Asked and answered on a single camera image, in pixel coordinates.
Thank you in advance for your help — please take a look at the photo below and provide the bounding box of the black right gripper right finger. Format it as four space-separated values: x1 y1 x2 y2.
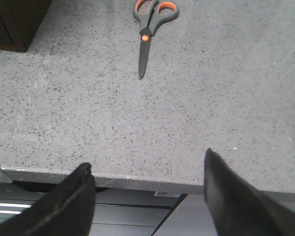
204 148 295 236

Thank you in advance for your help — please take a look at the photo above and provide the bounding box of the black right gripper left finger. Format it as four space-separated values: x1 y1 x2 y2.
0 163 95 236

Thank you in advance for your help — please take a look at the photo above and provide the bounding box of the black built-in appliance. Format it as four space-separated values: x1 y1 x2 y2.
0 181 186 236

